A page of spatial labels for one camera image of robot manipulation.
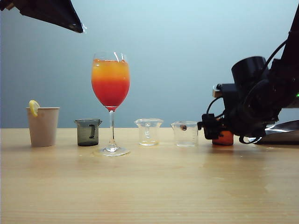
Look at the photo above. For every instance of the beige paper cup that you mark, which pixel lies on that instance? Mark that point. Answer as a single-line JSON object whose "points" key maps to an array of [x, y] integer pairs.
{"points": [[43, 128]]}

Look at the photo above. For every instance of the clear measuring cup yellowish residue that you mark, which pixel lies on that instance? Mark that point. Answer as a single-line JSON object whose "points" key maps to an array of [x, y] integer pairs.
{"points": [[148, 134]]}

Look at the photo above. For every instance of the smoky grey measuring cup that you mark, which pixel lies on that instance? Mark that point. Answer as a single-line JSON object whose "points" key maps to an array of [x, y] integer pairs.
{"points": [[84, 135]]}

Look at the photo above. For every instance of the silver foil bag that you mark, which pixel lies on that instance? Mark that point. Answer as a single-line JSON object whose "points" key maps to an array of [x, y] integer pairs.
{"points": [[280, 137]]}

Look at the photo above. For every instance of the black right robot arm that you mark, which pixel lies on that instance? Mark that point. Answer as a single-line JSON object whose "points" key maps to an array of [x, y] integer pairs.
{"points": [[264, 93]]}

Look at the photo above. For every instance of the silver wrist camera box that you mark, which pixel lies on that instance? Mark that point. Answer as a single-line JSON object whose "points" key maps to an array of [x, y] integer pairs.
{"points": [[216, 91]]}

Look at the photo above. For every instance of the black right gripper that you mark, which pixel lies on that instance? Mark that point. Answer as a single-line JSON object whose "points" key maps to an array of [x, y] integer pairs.
{"points": [[230, 105]]}

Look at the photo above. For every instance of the clear measuring cup red dot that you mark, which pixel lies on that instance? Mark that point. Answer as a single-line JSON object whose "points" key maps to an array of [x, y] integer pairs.
{"points": [[186, 137]]}

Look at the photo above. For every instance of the amber measuring cup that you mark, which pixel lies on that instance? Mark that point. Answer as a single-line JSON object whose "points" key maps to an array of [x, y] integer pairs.
{"points": [[225, 138]]}

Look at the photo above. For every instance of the tall stemmed wine glass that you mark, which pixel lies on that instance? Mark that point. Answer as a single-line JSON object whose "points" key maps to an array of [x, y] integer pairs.
{"points": [[110, 86]]}

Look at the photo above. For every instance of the yellow lemon slice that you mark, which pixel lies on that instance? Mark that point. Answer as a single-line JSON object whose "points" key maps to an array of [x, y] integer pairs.
{"points": [[34, 107]]}

